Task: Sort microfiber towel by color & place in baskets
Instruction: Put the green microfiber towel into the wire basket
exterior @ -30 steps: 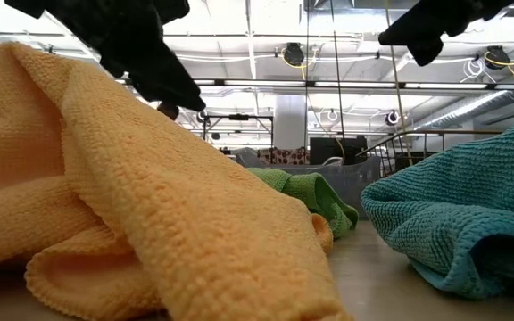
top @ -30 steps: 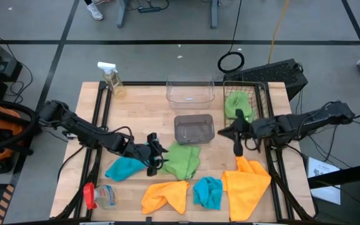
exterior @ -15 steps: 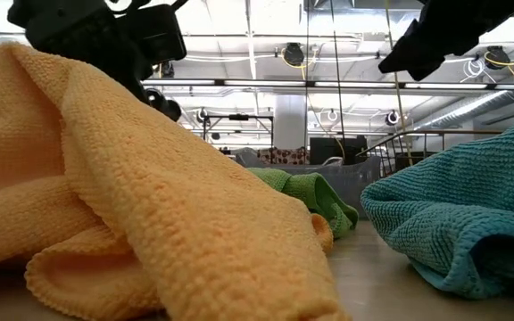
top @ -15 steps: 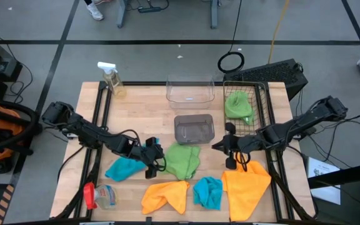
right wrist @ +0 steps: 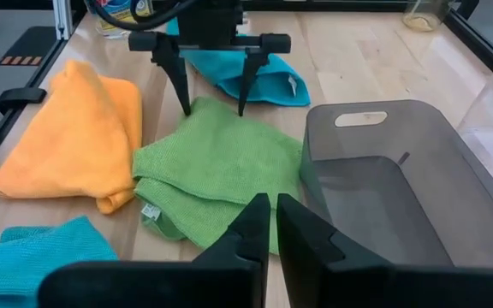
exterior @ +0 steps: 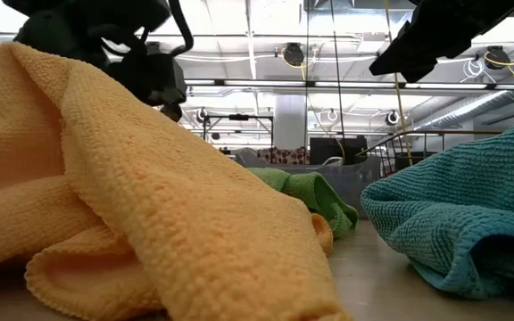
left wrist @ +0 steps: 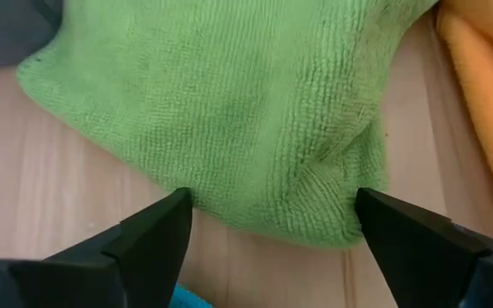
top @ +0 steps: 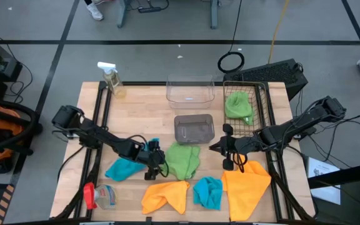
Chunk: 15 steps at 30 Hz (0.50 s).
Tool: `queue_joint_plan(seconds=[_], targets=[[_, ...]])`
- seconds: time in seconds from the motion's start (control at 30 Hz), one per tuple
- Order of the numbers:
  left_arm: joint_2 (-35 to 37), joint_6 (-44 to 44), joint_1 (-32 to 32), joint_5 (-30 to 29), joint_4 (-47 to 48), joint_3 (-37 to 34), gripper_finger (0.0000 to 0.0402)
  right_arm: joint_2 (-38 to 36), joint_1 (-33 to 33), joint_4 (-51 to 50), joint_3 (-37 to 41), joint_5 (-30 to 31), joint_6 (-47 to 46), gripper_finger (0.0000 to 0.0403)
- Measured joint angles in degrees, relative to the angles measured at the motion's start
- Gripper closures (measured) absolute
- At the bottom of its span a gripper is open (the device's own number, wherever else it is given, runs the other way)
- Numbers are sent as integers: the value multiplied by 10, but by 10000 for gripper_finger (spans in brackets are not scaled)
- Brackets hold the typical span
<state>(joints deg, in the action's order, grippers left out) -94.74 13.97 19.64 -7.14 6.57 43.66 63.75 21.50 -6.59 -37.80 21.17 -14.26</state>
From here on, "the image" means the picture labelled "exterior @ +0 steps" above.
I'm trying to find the white building column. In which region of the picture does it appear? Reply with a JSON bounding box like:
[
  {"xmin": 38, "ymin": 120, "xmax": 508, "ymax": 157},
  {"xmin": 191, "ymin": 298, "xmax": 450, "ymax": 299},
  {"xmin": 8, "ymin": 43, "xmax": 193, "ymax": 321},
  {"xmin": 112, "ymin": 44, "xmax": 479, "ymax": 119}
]
[{"xmin": 273, "ymin": 92, "xmax": 308, "ymax": 151}]

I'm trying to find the teal microfiber towel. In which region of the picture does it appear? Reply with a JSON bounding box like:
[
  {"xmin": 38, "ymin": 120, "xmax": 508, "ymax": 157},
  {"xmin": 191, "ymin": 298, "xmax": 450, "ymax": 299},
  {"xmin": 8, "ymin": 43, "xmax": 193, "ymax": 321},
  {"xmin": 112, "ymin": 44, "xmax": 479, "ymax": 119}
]
[{"xmin": 360, "ymin": 109, "xmax": 514, "ymax": 300}]

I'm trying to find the yellow hanging cable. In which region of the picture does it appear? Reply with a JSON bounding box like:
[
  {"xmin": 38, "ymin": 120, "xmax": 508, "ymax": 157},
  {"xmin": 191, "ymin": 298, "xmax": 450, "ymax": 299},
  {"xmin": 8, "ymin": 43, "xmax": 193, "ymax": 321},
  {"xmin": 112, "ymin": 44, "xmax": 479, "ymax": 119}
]
[{"xmin": 384, "ymin": 0, "xmax": 415, "ymax": 169}]

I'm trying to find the metal wire basket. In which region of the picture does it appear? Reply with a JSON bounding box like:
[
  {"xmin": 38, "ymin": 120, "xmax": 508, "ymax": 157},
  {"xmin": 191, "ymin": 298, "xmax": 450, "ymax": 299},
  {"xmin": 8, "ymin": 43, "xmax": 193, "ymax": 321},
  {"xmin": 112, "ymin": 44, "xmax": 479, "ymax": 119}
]
[{"xmin": 357, "ymin": 128, "xmax": 506, "ymax": 179}]

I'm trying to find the black metal frame stand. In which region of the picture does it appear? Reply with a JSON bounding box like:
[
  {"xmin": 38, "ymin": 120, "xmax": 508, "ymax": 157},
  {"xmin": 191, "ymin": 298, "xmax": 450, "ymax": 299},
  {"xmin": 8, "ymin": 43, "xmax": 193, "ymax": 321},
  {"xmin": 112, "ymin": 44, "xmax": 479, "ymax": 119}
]
[{"xmin": 202, "ymin": 113, "xmax": 275, "ymax": 143}]

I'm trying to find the black hanging cable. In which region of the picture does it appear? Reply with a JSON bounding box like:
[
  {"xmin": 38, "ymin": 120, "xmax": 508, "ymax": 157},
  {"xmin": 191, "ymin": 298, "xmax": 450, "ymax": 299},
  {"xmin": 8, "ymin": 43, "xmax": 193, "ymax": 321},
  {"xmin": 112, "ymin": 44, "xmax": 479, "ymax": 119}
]
[{"xmin": 329, "ymin": 0, "xmax": 348, "ymax": 155}]

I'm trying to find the smoked grey plastic bin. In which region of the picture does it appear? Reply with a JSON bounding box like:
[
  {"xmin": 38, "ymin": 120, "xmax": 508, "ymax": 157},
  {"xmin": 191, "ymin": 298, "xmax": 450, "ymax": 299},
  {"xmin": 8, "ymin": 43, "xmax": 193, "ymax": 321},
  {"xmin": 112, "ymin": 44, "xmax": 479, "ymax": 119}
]
[{"xmin": 234, "ymin": 148, "xmax": 382, "ymax": 219}]

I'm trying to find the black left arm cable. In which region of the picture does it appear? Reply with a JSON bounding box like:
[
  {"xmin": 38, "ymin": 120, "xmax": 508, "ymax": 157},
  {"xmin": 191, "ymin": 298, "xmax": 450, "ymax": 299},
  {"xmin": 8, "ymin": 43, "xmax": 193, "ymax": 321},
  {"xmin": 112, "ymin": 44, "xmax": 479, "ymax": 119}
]
[{"xmin": 166, "ymin": 0, "xmax": 195, "ymax": 58}]

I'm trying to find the black monitor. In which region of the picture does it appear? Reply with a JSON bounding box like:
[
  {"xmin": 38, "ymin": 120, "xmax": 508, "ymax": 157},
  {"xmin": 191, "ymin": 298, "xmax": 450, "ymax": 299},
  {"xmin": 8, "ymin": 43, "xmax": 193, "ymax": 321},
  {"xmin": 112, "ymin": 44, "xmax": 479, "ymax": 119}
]
[{"xmin": 309, "ymin": 136, "xmax": 369, "ymax": 167}]

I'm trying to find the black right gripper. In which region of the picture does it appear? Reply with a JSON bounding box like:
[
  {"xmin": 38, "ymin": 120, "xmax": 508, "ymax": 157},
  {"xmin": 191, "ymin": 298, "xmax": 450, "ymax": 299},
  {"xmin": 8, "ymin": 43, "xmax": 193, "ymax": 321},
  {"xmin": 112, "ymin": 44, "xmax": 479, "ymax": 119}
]
[{"xmin": 369, "ymin": 0, "xmax": 514, "ymax": 84}]

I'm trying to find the orange microfiber towel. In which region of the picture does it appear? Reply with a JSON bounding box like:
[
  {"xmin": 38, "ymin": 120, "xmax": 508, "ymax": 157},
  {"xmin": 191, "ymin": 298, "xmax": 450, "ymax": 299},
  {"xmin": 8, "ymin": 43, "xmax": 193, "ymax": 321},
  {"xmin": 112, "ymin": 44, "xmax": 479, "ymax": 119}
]
[{"xmin": 0, "ymin": 41, "xmax": 356, "ymax": 321}]

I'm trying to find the green microfiber towel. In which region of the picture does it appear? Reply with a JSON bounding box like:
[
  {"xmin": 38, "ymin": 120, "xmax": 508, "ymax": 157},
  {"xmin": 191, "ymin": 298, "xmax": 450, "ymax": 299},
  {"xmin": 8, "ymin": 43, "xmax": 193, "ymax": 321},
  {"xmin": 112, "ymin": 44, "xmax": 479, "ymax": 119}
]
[{"xmin": 247, "ymin": 167, "xmax": 360, "ymax": 241}]

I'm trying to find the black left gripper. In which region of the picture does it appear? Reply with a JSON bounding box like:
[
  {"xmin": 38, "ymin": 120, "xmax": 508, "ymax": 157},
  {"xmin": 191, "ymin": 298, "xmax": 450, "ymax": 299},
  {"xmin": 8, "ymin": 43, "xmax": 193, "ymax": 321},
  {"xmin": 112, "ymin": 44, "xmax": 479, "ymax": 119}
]
[{"xmin": 107, "ymin": 42, "xmax": 187, "ymax": 123}]

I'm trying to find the long ceiling light rail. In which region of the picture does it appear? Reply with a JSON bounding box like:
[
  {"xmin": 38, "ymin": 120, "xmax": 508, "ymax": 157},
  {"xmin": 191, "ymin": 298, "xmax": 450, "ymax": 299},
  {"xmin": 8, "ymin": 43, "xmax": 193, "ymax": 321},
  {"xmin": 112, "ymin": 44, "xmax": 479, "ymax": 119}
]
[{"xmin": 184, "ymin": 78, "xmax": 514, "ymax": 91}]

